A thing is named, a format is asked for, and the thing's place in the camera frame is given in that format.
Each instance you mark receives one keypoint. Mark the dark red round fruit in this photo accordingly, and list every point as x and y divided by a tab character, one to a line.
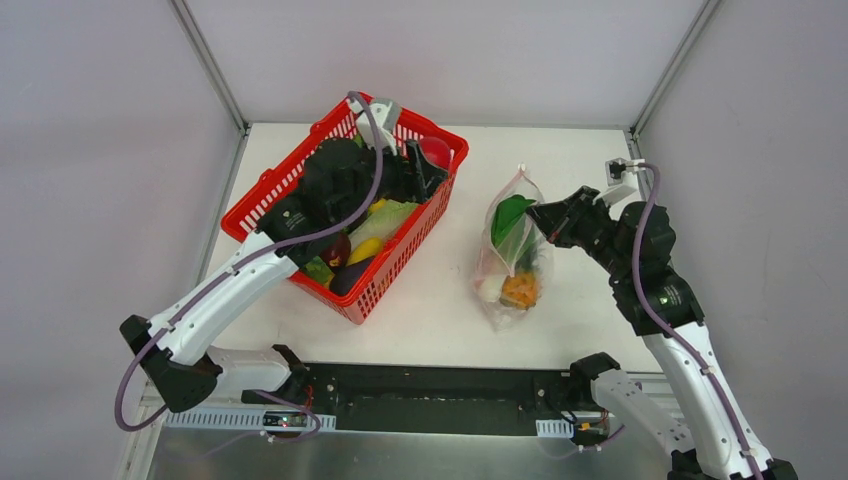
337	254

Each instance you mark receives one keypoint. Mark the purple eggplant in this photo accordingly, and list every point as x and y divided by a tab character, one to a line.
347	277

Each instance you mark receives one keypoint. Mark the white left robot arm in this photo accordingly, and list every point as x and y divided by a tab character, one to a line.
339	182

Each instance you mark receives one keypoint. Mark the red bell pepper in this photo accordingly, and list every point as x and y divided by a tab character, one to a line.
437	151

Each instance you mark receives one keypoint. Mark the white chinese cabbage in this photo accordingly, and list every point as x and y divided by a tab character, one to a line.
383	223

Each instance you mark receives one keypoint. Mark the clear zip top bag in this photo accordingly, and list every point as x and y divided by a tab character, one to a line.
499	316

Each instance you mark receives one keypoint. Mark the green parsley sprig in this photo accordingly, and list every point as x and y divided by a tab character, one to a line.
318	271

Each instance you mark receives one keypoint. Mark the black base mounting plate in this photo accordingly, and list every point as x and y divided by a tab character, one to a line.
439	400

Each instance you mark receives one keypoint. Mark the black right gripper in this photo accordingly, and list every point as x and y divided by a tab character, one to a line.
565	221

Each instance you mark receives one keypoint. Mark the green leafy bok choy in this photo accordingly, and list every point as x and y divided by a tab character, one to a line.
511	236

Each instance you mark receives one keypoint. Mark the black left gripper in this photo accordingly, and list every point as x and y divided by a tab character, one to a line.
411	171

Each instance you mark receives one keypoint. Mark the yellow mango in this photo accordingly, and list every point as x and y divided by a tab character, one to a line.
366	249

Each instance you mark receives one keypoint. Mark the toy pineapple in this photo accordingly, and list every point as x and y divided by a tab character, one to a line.
522	289

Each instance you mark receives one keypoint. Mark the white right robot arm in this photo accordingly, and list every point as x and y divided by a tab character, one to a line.
714	441

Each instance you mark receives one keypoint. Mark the aluminium frame rail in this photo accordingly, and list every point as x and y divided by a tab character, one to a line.
183	389

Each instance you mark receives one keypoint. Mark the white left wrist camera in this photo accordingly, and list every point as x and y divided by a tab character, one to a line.
386	113

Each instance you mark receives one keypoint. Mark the red plastic shopping basket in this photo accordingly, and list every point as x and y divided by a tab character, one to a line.
275	183

